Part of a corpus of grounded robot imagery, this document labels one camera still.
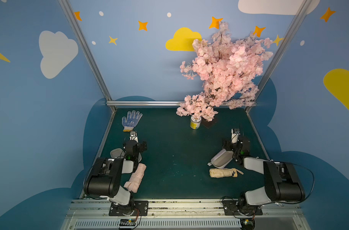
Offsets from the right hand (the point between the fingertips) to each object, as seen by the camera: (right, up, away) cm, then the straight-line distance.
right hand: (232, 137), depth 95 cm
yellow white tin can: (-24, +10, +9) cm, 28 cm away
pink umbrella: (-62, -25, -17) cm, 69 cm away
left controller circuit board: (-64, -43, -22) cm, 80 cm away
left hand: (-65, -1, -1) cm, 65 cm away
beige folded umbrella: (-13, -20, -11) cm, 26 cm away
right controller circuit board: (-1, -43, -22) cm, 48 cm away
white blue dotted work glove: (-73, +12, +18) cm, 76 cm away
